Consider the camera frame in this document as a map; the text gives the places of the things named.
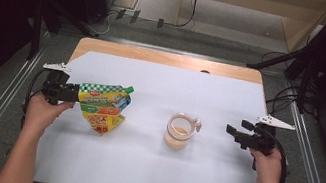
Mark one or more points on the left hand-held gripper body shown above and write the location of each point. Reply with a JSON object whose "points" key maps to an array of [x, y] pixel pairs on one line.
{"points": [[54, 89]]}

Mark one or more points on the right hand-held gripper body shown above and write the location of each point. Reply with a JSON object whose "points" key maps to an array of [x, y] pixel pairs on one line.
{"points": [[264, 141]]}

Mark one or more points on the yellow spouted pouch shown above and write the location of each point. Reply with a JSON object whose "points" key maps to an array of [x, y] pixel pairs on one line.
{"points": [[102, 108]]}

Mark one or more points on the clear glass jar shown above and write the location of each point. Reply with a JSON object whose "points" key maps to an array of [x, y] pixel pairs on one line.
{"points": [[170, 133]]}

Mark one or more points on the person's left hand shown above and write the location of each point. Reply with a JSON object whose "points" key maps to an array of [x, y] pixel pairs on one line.
{"points": [[40, 114]]}

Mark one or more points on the person's right hand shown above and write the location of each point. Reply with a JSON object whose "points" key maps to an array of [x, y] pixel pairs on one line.
{"points": [[267, 171]]}

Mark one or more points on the beige powder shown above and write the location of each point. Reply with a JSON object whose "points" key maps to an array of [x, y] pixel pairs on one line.
{"points": [[177, 143]]}

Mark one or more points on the black metal stand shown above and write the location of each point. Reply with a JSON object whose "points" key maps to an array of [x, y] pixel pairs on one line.
{"points": [[275, 58], [36, 35]]}

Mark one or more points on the white table sheet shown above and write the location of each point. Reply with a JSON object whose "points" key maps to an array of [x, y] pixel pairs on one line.
{"points": [[143, 169]]}

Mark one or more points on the wooden shelf unit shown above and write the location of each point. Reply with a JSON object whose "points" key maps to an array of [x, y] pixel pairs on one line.
{"points": [[234, 1]]}

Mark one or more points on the small black floor bracket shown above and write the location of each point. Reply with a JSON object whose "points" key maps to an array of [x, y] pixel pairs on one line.
{"points": [[120, 14], [160, 24], [135, 16]]}

